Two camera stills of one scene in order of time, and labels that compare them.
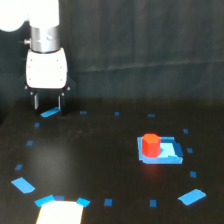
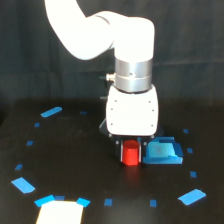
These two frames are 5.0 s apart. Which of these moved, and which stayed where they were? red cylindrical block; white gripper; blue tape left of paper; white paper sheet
Moved: white gripper; red cylindrical block
Stayed: blue tape left of paper; white paper sheet
